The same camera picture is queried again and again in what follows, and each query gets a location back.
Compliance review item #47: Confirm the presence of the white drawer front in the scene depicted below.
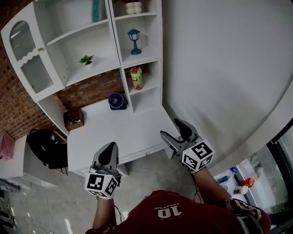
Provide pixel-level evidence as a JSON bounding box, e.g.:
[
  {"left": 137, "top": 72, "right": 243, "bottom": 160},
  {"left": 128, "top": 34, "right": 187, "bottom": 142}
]
[{"left": 119, "top": 143, "right": 171, "bottom": 164}]

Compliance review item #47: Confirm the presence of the white glass cabinet door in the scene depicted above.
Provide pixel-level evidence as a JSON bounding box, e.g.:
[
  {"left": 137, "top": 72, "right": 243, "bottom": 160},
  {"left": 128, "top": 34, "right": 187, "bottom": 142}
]
[{"left": 0, "top": 16, "right": 66, "bottom": 103}]

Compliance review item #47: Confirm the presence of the white side cabinet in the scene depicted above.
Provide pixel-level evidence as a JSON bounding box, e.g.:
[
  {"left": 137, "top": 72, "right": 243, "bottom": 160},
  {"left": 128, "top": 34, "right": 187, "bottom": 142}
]
[{"left": 0, "top": 134, "right": 68, "bottom": 186}]

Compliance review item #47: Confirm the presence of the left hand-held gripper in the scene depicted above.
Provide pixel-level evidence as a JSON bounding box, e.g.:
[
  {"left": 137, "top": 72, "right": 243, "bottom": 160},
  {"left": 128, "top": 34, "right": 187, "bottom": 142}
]
[{"left": 84, "top": 142, "right": 123, "bottom": 201}]

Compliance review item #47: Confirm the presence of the white desk hutch shelf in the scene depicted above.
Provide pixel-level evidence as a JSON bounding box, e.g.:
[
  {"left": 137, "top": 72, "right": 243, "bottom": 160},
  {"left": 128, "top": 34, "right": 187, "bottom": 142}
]
[{"left": 0, "top": 0, "right": 163, "bottom": 138}]

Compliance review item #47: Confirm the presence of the blue lantern lamp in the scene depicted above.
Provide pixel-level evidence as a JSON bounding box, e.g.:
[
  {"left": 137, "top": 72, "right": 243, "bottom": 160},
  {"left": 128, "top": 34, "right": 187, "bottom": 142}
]
[{"left": 127, "top": 28, "right": 142, "bottom": 55}]

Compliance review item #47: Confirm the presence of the black backpack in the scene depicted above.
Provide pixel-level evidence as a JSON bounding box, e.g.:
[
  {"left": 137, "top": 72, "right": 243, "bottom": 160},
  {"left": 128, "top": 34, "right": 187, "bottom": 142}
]
[{"left": 26, "top": 128, "right": 68, "bottom": 170}]

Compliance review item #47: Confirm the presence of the red bottle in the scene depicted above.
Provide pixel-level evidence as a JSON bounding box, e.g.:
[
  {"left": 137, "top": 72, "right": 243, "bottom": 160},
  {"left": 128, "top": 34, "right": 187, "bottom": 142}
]
[{"left": 241, "top": 177, "right": 257, "bottom": 188}]

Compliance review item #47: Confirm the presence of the teal book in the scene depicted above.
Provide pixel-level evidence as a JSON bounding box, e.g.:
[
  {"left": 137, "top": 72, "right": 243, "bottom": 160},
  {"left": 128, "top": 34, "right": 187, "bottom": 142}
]
[{"left": 91, "top": 0, "right": 103, "bottom": 23}]

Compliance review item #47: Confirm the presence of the person's left hand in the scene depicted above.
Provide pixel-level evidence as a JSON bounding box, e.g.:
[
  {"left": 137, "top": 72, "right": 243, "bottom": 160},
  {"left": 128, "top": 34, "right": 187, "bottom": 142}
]
[{"left": 114, "top": 171, "right": 124, "bottom": 188}]

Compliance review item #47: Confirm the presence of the brown wooden organizer box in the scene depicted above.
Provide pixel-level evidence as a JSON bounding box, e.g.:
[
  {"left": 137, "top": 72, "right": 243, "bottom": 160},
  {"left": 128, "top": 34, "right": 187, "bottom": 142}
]
[{"left": 63, "top": 109, "right": 85, "bottom": 131}]

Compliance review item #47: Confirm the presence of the green can with pink lid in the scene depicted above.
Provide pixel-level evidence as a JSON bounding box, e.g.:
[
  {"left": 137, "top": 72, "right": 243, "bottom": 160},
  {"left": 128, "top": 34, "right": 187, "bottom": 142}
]
[{"left": 130, "top": 66, "right": 144, "bottom": 90}]

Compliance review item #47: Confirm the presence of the pale bubble vase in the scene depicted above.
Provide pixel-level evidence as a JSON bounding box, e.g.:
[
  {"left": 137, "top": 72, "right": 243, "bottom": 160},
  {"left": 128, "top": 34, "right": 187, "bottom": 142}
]
[{"left": 125, "top": 1, "right": 144, "bottom": 15}]

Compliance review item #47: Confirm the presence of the wooden chair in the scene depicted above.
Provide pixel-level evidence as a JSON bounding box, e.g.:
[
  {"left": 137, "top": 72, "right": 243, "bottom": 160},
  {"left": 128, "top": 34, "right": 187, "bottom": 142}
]
[{"left": 49, "top": 129, "right": 69, "bottom": 176}]

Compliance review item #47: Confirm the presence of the pink file tray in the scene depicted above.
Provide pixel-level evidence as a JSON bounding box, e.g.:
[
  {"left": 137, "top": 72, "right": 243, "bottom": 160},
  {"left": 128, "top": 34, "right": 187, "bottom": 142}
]
[{"left": 0, "top": 131, "right": 16, "bottom": 160}]

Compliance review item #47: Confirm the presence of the white bottle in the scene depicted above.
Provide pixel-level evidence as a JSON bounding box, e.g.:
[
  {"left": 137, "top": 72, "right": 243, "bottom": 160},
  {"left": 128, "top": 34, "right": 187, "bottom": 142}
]
[{"left": 233, "top": 185, "right": 249, "bottom": 195}]

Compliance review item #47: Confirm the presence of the person's red shirt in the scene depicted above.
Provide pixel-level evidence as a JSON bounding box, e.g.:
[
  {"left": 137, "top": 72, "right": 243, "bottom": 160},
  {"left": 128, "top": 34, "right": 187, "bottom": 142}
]
[{"left": 86, "top": 191, "right": 272, "bottom": 234}]

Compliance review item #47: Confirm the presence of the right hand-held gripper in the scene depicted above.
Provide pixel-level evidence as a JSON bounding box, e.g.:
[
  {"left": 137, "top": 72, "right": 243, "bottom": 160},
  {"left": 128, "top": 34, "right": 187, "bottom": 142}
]
[{"left": 159, "top": 118, "right": 215, "bottom": 172}]

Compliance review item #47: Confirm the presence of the black window frame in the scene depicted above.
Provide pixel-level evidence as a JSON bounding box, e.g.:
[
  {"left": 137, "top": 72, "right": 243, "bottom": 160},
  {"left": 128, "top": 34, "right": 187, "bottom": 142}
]
[{"left": 265, "top": 118, "right": 293, "bottom": 234}]

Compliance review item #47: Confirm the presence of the small potted green plant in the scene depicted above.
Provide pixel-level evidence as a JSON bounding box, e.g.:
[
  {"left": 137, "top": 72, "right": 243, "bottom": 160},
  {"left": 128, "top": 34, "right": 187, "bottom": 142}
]
[{"left": 78, "top": 54, "right": 95, "bottom": 69}]

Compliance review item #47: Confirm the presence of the purple desk fan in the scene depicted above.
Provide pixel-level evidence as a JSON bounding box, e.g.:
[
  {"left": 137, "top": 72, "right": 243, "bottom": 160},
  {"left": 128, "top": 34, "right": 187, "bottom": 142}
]
[{"left": 108, "top": 91, "right": 129, "bottom": 111}]

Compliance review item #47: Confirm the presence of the person's left forearm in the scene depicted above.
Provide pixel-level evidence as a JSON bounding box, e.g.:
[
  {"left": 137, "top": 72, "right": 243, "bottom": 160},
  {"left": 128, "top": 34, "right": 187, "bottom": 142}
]
[{"left": 91, "top": 196, "right": 116, "bottom": 230}]

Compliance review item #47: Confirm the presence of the person's right forearm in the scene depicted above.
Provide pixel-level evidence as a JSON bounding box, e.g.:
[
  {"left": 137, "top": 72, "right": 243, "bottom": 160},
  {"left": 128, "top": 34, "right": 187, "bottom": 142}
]
[{"left": 194, "top": 166, "right": 232, "bottom": 206}]

